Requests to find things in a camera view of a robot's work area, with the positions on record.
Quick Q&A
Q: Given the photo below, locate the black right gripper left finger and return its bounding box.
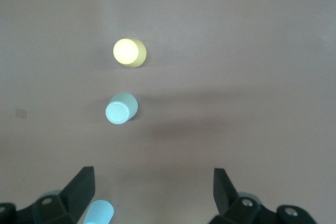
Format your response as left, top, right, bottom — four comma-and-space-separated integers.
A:
0, 166, 96, 224

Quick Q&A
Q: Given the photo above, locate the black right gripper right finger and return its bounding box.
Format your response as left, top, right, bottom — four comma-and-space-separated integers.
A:
208, 167, 317, 224

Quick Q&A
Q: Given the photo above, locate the mint green plastic cup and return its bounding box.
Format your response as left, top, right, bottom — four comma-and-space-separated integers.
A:
105, 92, 140, 125

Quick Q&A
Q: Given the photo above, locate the yellow plastic cup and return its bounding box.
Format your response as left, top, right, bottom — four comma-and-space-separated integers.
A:
112, 38, 148, 69

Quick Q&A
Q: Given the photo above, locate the light blue plastic cup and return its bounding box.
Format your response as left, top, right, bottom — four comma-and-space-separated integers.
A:
83, 199, 115, 224

